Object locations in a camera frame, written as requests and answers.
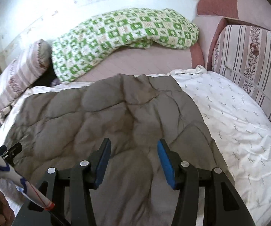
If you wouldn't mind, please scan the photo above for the green checkered blanket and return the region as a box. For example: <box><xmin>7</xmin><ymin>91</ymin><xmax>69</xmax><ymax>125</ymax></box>
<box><xmin>51</xmin><ymin>8</ymin><xmax>199</xmax><ymax>83</ymax></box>

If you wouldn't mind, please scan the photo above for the white floral bed sheet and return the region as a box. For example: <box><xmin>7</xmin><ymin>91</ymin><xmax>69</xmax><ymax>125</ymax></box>
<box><xmin>0</xmin><ymin>70</ymin><xmax>271</xmax><ymax>225</ymax></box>

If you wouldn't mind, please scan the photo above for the striped floral pillow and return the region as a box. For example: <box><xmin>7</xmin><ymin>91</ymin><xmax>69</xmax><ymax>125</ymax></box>
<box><xmin>0</xmin><ymin>39</ymin><xmax>51</xmax><ymax>113</ymax></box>

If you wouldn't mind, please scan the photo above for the pink sofa bed frame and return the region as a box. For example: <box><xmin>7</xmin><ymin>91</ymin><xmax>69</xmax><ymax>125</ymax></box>
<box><xmin>77</xmin><ymin>0</ymin><xmax>271</xmax><ymax>82</ymax></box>

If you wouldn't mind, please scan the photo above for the striped floral back cushion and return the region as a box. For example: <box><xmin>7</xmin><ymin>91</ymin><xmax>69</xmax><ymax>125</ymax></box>
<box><xmin>211</xmin><ymin>24</ymin><xmax>271</xmax><ymax>122</ymax></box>

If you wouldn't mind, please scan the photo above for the grey quilted hooded jacket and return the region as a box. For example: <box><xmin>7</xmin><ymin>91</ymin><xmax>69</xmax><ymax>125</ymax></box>
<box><xmin>4</xmin><ymin>75</ymin><xmax>228</xmax><ymax>225</ymax></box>

